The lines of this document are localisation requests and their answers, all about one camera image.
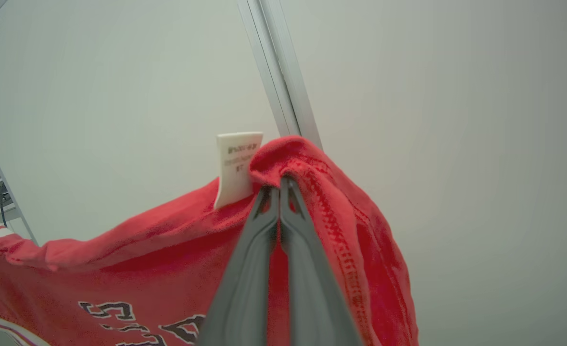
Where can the grey partition end post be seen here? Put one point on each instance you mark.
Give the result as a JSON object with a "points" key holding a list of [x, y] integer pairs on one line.
{"points": [[4, 178]]}

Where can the grey aluminium partition post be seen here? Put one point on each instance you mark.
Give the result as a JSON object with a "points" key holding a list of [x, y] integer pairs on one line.
{"points": [[283, 72]]}

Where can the red jersey white sleeves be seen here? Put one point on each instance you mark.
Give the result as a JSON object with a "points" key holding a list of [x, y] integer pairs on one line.
{"points": [[158, 259]]}

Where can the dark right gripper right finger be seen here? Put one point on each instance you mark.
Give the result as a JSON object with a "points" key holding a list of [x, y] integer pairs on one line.
{"points": [[312, 307]]}

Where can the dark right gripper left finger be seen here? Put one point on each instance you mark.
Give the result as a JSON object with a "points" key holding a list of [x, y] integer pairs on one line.
{"points": [[242, 307]]}

